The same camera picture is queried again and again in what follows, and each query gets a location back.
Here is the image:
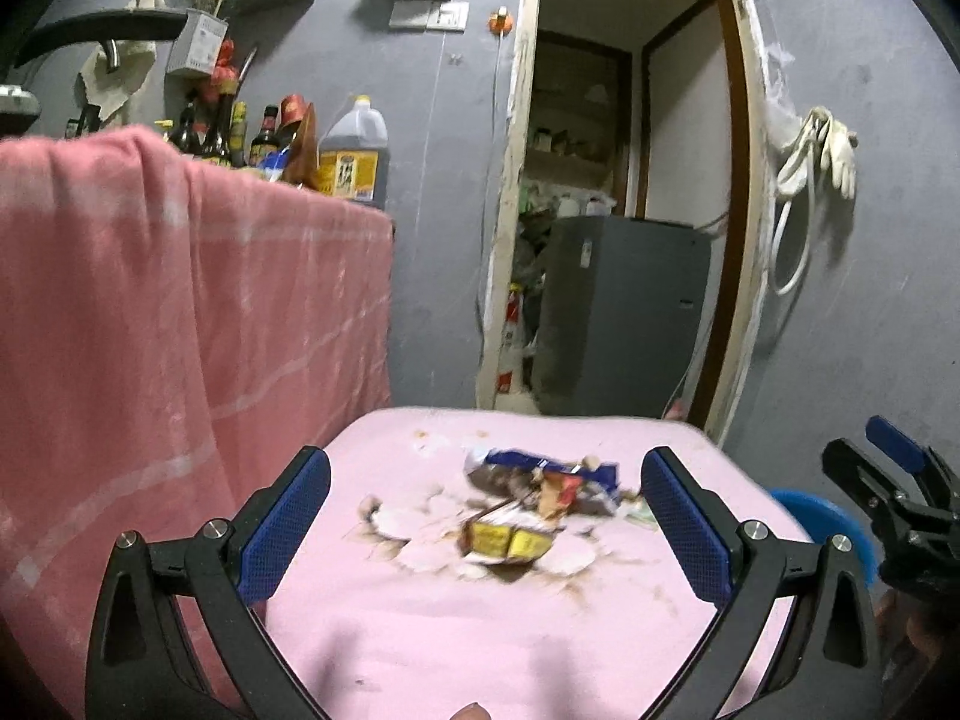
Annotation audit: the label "dark sauce bottle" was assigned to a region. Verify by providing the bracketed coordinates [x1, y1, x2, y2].
[247, 106, 280, 167]

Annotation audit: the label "pink checked towel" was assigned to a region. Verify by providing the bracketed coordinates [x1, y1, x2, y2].
[2, 127, 394, 715]

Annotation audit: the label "white hose loop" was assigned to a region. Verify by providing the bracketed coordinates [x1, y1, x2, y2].
[768, 170, 820, 298]

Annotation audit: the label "wall switch plate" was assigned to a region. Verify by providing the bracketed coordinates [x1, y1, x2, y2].
[389, 0, 470, 32]

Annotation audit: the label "white rubber gloves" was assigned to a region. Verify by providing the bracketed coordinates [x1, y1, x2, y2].
[775, 106, 857, 202]

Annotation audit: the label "wooden door frame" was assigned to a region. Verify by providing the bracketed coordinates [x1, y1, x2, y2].
[473, 0, 775, 444]

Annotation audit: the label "yellow snack wrapper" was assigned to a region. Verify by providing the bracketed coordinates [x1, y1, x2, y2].
[457, 505, 556, 566]

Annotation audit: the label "orange wall hook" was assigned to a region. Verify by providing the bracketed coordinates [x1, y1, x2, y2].
[488, 7, 514, 37]

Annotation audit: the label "blue plastic bucket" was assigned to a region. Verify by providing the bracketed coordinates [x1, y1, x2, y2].
[770, 489, 878, 585]

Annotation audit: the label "person's right hand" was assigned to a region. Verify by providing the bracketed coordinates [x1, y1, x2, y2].
[875, 589, 942, 709]

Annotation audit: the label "grey washing machine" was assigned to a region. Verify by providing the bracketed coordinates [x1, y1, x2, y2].
[532, 216, 711, 418]

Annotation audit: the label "black pan handle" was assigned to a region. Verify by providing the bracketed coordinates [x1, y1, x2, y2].
[13, 8, 189, 67]

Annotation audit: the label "brown sauce packet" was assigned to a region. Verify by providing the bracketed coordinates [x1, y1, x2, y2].
[281, 103, 320, 192]

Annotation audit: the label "blue snack wrapper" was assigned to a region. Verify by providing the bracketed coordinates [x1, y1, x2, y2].
[464, 449, 620, 520]

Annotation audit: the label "metal grater box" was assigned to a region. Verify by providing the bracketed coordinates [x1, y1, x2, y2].
[166, 10, 228, 78]

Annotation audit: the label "pink floral table cloth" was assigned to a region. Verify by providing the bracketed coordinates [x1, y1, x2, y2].
[267, 408, 800, 718]

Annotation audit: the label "large soy sauce jug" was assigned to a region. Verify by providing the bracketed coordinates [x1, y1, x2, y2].
[319, 94, 389, 210]

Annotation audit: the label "red white rice sack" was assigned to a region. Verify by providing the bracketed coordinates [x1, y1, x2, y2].
[496, 283, 526, 395]

